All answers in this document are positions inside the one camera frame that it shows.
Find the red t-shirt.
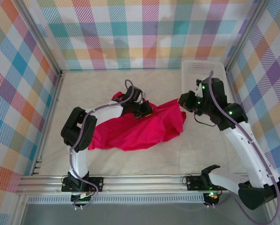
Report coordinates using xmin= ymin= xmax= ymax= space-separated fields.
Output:
xmin=88 ymin=91 xmax=187 ymax=152

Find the white plastic basket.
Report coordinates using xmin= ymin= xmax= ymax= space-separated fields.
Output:
xmin=181 ymin=60 xmax=232 ymax=106

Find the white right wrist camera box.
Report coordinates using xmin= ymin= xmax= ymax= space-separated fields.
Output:
xmin=195 ymin=79 xmax=204 ymax=97

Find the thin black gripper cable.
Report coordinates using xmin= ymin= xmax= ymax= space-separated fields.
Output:
xmin=193 ymin=112 xmax=214 ymax=127

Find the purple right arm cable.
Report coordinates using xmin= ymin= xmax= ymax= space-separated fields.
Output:
xmin=206 ymin=70 xmax=280 ymax=225

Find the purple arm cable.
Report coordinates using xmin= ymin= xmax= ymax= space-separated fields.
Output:
xmin=69 ymin=79 xmax=140 ymax=210
xmin=206 ymin=70 xmax=280 ymax=225

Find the grey aluminium side rail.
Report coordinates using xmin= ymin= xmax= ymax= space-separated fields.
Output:
xmin=226 ymin=69 xmax=260 ymax=175
xmin=30 ymin=71 xmax=66 ymax=176

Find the thin grey frame rail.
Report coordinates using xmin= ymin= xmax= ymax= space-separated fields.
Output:
xmin=61 ymin=67 xmax=183 ymax=72

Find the aluminium mounting rail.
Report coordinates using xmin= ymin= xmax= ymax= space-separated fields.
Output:
xmin=15 ymin=173 xmax=275 ymax=195

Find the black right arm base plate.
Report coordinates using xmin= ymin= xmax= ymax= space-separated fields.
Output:
xmin=185 ymin=174 xmax=229 ymax=191

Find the grey aluminium frame post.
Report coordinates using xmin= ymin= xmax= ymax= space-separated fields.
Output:
xmin=13 ymin=0 xmax=64 ymax=77
xmin=226 ymin=0 xmax=273 ymax=68

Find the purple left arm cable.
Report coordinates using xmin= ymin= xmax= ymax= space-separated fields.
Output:
xmin=69 ymin=79 xmax=140 ymax=210

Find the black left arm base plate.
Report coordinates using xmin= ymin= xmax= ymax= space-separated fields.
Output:
xmin=61 ymin=177 xmax=104 ymax=193

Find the grey slotted cable duct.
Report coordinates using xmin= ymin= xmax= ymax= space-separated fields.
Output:
xmin=27 ymin=195 xmax=206 ymax=204

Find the grey frame leg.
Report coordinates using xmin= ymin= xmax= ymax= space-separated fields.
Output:
xmin=267 ymin=206 xmax=280 ymax=225
xmin=10 ymin=194 xmax=30 ymax=225

